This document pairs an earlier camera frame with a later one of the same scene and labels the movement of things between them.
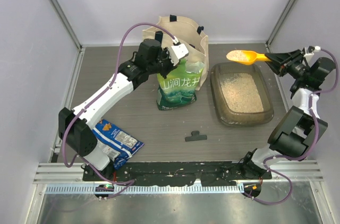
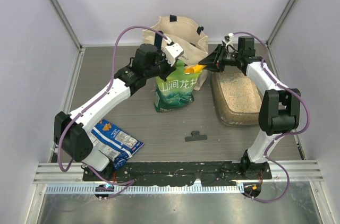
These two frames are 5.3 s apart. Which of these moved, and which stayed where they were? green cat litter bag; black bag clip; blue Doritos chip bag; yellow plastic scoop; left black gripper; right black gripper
Moved: yellow plastic scoop; right black gripper
Stayed: black bag clip; green cat litter bag; blue Doritos chip bag; left black gripper
